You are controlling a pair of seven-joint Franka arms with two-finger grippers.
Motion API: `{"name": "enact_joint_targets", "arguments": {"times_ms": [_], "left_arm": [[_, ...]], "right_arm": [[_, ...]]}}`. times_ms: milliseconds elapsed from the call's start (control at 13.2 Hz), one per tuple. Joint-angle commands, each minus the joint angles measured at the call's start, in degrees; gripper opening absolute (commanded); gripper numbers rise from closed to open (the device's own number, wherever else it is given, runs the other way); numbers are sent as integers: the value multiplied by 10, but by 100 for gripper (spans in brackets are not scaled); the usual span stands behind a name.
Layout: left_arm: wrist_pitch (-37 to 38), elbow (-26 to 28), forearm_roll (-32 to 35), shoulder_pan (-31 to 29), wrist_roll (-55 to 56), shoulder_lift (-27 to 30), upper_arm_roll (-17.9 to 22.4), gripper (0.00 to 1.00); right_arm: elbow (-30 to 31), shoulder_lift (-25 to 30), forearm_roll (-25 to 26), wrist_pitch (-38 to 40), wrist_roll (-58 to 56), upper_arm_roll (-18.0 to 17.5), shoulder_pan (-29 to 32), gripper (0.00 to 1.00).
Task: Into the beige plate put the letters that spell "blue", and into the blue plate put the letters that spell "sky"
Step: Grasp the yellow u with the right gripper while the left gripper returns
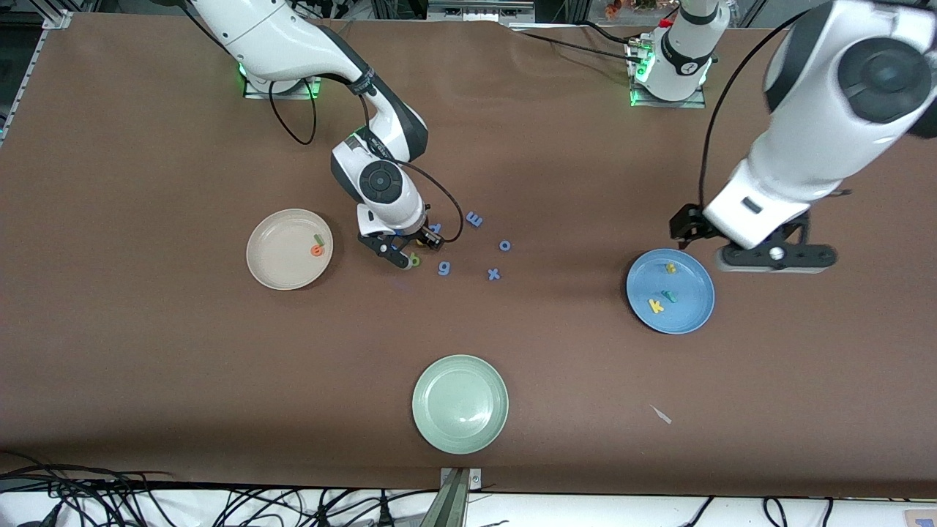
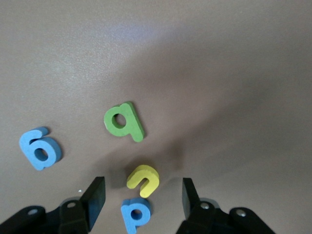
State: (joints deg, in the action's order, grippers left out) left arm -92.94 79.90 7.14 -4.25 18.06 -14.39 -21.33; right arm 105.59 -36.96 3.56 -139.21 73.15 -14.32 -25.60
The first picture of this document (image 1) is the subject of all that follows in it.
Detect blue plate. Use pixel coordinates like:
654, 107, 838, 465
626, 248, 716, 335

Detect beige brown plate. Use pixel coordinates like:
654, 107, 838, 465
246, 209, 335, 291

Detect pale green plate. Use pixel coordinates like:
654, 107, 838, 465
411, 354, 509, 455

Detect orange artificial flowers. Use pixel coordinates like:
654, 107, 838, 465
604, 0, 663, 17

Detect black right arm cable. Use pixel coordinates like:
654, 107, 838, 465
269, 73, 465, 245

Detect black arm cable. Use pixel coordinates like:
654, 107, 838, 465
269, 73, 465, 245
698, 6, 813, 213

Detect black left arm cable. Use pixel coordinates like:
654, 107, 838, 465
698, 6, 813, 213

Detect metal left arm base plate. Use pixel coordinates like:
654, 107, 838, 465
628, 40, 708, 110

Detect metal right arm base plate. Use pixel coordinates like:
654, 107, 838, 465
244, 62, 324, 100

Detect aluminium frame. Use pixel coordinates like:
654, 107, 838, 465
427, 0, 537, 24

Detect metal camera pole bracket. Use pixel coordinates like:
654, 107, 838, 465
439, 467, 482, 527

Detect aluminium table edge rail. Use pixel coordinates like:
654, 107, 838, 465
0, 9, 74, 147

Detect black floor cable tangle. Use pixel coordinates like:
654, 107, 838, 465
0, 450, 180, 527

